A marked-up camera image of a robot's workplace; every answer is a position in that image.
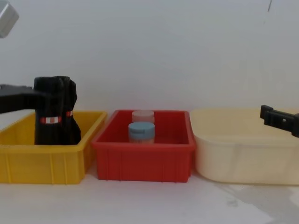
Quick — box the black bag roll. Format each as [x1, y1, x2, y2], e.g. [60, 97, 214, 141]
[33, 75, 66, 146]
[62, 78, 82, 146]

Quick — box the cream plastic basin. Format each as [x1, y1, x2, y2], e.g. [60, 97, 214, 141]
[189, 107, 299, 186]

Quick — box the yellow plastic bin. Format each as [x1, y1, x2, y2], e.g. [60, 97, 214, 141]
[0, 111, 108, 185]

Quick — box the jar with pink lid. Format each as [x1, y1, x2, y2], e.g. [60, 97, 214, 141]
[131, 110, 155, 125]

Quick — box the jar with blue lid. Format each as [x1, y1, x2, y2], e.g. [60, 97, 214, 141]
[128, 122, 156, 144]

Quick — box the red plastic bin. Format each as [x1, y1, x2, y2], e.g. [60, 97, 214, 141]
[90, 109, 197, 183]

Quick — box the white table cover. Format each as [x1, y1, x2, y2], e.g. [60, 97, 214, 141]
[0, 174, 299, 224]

